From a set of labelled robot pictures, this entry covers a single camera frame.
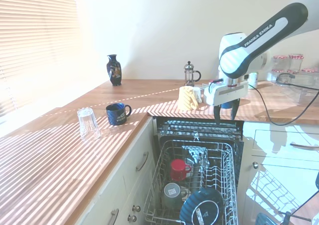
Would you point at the grey mug with sticker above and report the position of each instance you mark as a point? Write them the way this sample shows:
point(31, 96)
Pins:
point(172, 193)

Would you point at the dark blue printed mug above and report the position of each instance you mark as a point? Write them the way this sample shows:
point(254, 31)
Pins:
point(115, 115)

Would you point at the red speckled enamel mug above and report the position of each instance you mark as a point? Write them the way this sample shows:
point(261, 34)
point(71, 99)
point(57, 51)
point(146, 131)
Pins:
point(178, 170)

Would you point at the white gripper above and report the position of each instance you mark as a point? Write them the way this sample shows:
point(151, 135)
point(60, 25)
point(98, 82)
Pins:
point(229, 93)

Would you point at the blue cup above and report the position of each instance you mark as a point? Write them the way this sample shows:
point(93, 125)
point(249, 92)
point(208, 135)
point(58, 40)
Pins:
point(226, 105)

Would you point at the white window blind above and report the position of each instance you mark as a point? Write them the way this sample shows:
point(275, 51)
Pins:
point(35, 35)

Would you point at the glass french press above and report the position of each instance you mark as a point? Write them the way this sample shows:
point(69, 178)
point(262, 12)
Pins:
point(189, 75)

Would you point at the yellow ribbed mug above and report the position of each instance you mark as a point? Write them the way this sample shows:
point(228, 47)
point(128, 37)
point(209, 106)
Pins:
point(185, 99)

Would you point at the white mug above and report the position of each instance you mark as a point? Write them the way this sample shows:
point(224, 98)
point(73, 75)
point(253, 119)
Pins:
point(198, 94)

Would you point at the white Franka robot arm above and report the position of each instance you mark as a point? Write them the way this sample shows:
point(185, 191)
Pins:
point(261, 35)

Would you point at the dark blue decorated vase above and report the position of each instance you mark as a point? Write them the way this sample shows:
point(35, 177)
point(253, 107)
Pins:
point(114, 71)

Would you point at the grey cutlery basket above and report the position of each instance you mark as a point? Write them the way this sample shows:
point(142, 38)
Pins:
point(197, 160)

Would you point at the small white can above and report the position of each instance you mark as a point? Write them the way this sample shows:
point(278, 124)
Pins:
point(253, 79)

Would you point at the blue plastic object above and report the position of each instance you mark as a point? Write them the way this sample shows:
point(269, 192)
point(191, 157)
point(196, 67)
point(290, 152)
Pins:
point(264, 220)

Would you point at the built-in dishwasher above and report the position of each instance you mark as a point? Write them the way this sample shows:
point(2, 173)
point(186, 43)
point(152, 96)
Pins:
point(239, 132)

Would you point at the glass jar red checked lid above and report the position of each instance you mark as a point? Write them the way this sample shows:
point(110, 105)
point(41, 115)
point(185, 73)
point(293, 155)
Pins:
point(276, 75)
point(296, 61)
point(280, 63)

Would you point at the clear plastic container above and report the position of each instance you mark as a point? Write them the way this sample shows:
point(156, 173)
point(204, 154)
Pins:
point(309, 81)

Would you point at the clear glass tumbler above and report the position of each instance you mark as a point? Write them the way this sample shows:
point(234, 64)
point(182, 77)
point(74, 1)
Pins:
point(87, 124)

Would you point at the round metal cabinet knob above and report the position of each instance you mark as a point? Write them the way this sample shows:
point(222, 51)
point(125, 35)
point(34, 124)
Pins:
point(255, 164)
point(136, 208)
point(132, 218)

